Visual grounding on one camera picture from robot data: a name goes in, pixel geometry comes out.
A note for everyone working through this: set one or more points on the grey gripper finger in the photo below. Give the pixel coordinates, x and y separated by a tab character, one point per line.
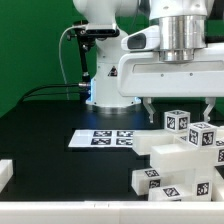
147	102
210	102

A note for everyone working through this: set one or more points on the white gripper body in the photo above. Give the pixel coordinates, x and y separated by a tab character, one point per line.
144	75

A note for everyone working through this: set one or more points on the white tagged cube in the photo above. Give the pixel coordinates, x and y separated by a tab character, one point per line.
201	134

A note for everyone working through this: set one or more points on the white tagged cube nut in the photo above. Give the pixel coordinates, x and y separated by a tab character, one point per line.
176	120

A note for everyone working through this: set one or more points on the white chair back frame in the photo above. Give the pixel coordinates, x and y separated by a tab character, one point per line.
169	152

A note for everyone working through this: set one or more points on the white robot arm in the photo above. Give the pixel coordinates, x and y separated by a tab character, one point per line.
182	32

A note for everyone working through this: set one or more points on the white marker sheet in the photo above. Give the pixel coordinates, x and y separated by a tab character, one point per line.
101	138

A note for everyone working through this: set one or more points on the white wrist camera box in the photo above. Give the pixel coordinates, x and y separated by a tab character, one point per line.
144	40

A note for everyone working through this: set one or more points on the black camera on stand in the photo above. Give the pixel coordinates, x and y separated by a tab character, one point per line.
102	30

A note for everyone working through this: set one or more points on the black camera stand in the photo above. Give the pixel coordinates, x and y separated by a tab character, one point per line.
83	60

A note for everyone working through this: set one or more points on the white front rail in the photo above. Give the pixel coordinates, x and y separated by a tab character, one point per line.
112	212

